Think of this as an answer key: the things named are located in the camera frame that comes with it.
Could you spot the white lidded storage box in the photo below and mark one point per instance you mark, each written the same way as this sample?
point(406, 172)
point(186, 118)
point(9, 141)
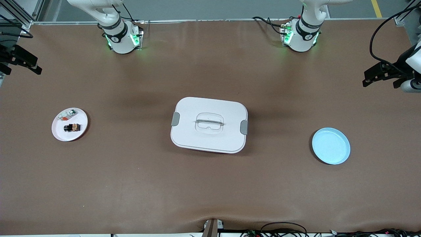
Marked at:
point(209, 141)

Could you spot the white and green push-button switch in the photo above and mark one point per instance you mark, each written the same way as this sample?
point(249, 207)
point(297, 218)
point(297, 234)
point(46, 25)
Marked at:
point(67, 115)

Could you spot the orange and black push-button switch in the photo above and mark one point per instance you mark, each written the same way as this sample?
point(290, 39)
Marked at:
point(72, 127)

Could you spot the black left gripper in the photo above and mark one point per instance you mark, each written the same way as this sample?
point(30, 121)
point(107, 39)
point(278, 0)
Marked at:
point(401, 62)

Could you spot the light blue round plate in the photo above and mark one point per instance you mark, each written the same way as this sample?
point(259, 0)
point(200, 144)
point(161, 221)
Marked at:
point(331, 146)

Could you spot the aluminium frame profile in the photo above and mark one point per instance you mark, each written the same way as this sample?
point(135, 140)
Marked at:
point(26, 22)
point(406, 16)

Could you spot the white round plate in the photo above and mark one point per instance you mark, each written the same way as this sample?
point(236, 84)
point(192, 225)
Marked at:
point(65, 135)

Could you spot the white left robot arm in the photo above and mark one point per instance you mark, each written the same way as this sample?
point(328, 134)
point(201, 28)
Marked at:
point(302, 38)

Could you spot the aluminium camera post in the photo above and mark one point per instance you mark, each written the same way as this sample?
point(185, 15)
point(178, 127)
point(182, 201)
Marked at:
point(212, 228)

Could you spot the grey box latch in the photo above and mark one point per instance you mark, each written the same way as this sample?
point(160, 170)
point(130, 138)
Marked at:
point(175, 118)
point(244, 127)

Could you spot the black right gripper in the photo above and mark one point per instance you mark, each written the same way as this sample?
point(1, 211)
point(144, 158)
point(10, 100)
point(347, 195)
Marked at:
point(4, 53)

